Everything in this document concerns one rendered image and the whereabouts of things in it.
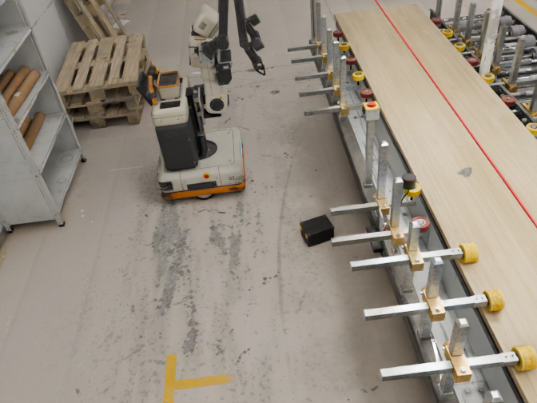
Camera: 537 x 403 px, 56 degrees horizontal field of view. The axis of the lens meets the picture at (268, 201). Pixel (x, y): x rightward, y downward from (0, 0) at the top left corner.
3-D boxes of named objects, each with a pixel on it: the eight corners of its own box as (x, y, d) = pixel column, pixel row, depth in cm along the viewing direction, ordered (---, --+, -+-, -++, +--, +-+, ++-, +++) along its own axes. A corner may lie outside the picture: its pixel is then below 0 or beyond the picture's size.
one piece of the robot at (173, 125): (169, 185, 393) (141, 89, 339) (173, 145, 434) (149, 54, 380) (211, 180, 393) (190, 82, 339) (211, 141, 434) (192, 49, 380)
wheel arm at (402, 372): (381, 382, 172) (382, 377, 169) (379, 373, 175) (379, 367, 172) (527, 364, 172) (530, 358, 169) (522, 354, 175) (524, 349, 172)
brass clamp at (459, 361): (453, 384, 170) (455, 376, 167) (439, 349, 180) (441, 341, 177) (471, 381, 170) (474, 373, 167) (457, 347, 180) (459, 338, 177)
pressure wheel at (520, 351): (521, 353, 168) (510, 342, 176) (523, 375, 169) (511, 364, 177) (539, 350, 168) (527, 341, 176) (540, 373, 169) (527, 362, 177)
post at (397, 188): (388, 257, 249) (395, 181, 218) (387, 252, 252) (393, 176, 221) (395, 256, 249) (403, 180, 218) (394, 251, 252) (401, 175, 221)
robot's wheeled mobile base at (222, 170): (162, 203, 398) (154, 178, 382) (168, 157, 446) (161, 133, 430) (247, 193, 398) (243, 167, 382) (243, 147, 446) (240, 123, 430)
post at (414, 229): (403, 301, 232) (411, 226, 201) (400, 296, 235) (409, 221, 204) (410, 301, 232) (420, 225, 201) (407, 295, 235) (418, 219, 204)
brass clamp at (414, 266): (410, 272, 208) (411, 264, 205) (400, 249, 218) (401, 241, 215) (424, 270, 208) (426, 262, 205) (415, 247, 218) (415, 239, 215)
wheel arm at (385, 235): (332, 248, 236) (332, 241, 233) (330, 243, 239) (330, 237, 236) (423, 237, 236) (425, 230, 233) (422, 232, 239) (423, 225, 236)
